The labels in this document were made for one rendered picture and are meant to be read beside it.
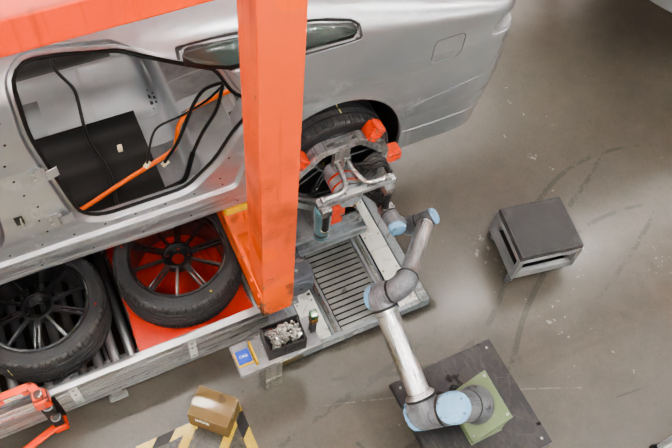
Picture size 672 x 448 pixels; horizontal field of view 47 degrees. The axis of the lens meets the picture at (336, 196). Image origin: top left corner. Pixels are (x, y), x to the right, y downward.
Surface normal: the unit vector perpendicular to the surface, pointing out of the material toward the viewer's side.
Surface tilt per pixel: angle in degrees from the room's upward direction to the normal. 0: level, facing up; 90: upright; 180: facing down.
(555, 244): 0
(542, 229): 0
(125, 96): 54
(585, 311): 0
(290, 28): 90
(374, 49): 80
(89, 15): 90
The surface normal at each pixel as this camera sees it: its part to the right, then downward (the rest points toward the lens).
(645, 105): 0.07, -0.54
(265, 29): 0.43, 0.78
